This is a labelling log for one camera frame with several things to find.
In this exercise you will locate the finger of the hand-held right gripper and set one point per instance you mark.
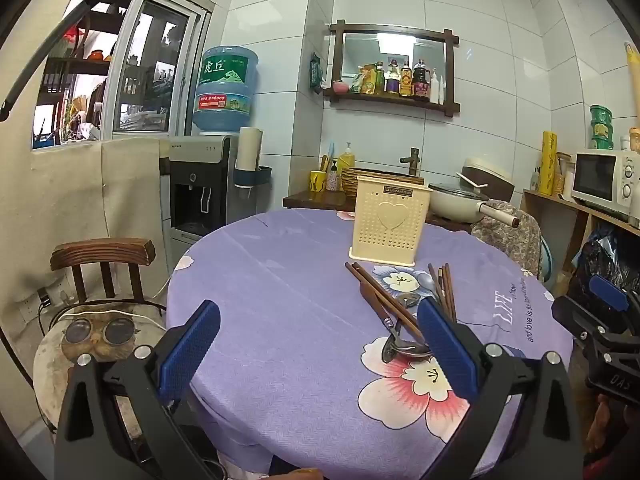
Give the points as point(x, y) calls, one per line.
point(607, 291)
point(577, 317)

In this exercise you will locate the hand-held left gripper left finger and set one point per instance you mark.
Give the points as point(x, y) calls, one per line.
point(190, 345)

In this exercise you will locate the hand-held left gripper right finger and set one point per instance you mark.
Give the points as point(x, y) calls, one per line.
point(447, 350)

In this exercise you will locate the brown wooden chopstick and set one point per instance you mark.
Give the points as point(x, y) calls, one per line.
point(434, 285)
point(450, 290)
point(385, 300)
point(372, 296)

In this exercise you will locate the cream plastic utensil holder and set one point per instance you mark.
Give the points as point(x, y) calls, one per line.
point(390, 220)

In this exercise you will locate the person's right hand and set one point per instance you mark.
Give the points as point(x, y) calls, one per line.
point(607, 425)

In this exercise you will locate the metal spoon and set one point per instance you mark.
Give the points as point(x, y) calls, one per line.
point(415, 350)

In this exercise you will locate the black plastic bag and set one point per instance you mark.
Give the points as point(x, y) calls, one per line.
point(600, 255)

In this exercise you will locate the cat print seat cushion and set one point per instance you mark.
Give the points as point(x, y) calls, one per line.
point(100, 332)

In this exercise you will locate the floral cloth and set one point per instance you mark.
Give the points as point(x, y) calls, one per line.
point(510, 240)

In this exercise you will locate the purple floral tablecloth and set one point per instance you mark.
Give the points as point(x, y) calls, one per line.
point(290, 320)

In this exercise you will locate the wooden shelf unit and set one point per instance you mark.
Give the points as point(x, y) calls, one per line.
point(537, 215)

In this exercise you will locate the white microwave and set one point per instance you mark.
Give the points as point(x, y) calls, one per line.
point(600, 180)

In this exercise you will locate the wooden chair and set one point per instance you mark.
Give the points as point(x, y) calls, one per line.
point(102, 255)

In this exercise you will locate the yellow roll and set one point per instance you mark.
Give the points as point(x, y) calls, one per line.
point(548, 162)

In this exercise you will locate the cream pan with lid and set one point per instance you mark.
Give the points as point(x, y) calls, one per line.
point(452, 205)

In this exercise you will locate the brown and cream rice cooker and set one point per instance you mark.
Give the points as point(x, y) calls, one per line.
point(492, 180)

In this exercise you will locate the grey water dispenser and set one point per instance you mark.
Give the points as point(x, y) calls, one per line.
point(200, 185)

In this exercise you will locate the stack of green cans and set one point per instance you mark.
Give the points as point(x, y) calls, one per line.
point(601, 127)

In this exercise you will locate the beige cloth cover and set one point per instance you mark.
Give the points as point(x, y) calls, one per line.
point(90, 195)

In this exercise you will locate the dark wooden counter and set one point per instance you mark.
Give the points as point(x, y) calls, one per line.
point(315, 201)

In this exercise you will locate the bamboo style faucet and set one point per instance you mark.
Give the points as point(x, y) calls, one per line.
point(412, 160)

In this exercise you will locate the wicker basket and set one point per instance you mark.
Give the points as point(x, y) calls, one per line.
point(350, 180)

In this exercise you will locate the paper towel roll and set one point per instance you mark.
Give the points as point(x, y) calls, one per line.
point(250, 147)

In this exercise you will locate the yellow cup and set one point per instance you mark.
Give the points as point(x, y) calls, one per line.
point(318, 181)

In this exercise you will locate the yellow dish soap bottle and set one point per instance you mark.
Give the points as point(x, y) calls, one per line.
point(345, 165)

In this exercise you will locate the blue water bottle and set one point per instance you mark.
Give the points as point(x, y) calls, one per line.
point(225, 90)

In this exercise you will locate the white bottle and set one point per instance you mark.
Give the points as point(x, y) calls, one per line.
point(436, 87)

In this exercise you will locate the large dark sauce bottle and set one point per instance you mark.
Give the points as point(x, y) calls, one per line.
point(421, 82)

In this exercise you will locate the yellow oil bottle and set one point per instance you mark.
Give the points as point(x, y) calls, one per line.
point(379, 80)

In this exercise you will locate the yellow green packet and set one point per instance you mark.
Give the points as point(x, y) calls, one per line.
point(364, 80)

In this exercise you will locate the sliding glass window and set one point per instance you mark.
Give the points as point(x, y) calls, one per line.
point(150, 65)

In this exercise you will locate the pink ornament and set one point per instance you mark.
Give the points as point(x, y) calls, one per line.
point(340, 87)

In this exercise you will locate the black tripod pole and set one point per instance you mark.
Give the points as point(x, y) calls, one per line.
point(45, 45)

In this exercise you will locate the wall socket with plug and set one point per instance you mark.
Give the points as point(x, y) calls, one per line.
point(50, 297)

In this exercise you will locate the blue grey wall basket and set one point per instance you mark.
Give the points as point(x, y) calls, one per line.
point(255, 175)

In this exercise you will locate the green wall packet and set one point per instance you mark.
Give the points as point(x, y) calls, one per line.
point(315, 72)

